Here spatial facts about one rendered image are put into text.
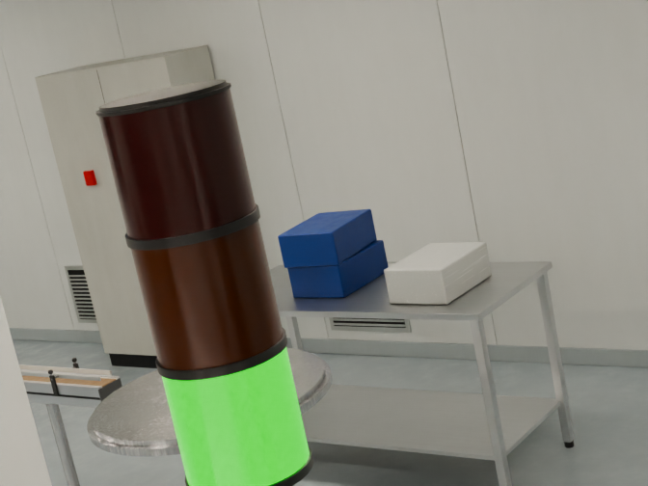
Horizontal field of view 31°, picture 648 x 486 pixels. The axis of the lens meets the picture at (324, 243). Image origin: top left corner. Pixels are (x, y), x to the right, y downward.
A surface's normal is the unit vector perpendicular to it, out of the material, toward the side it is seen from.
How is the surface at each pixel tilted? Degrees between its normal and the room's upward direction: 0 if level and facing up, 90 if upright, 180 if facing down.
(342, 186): 90
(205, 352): 90
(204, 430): 90
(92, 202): 90
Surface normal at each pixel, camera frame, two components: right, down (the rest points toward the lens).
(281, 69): -0.58, 0.29
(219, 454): -0.22, 0.26
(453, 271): 0.79, -0.02
